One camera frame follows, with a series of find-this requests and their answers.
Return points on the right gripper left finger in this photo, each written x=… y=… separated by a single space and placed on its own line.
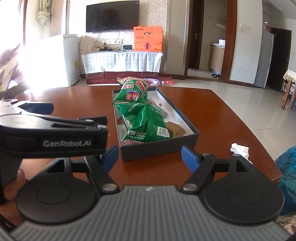
x=97 y=168

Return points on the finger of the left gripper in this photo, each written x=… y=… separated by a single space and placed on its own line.
x=38 y=107

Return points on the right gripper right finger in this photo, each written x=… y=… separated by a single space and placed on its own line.
x=203 y=168

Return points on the yellow peanut bag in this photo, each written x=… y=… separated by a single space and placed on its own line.
x=175 y=130

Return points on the green chip bag striped edge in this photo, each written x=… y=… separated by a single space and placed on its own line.
x=143 y=123

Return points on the green red chip bag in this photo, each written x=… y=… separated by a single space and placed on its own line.
x=133 y=90

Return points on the clear sunflower seed bag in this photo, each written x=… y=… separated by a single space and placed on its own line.
x=158 y=107

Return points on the person's left hand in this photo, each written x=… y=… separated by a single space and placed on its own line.
x=9 y=210

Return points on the grey shallow box tray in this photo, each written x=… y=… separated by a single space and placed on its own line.
x=139 y=151

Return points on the crumpled white tissue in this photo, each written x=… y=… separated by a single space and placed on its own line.
x=240 y=150

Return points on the white chest freezer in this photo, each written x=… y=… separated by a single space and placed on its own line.
x=64 y=60

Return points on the tv cabinet with white cloth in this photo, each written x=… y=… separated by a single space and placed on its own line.
x=105 y=67

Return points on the blue plastic bag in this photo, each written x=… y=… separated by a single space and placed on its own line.
x=287 y=183

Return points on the pair of slippers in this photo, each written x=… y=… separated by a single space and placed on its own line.
x=214 y=75

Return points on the purple detergent bottle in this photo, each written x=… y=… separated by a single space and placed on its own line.
x=154 y=82

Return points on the wooden kitchen cabinet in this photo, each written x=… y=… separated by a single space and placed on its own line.
x=216 y=55

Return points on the dining table with lace cloth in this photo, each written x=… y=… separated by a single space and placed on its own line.
x=288 y=80

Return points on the silver refrigerator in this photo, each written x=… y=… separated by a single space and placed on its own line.
x=266 y=52

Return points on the orange cardboard box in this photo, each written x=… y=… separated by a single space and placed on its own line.
x=148 y=38

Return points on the black wall television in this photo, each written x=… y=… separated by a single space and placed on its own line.
x=112 y=16

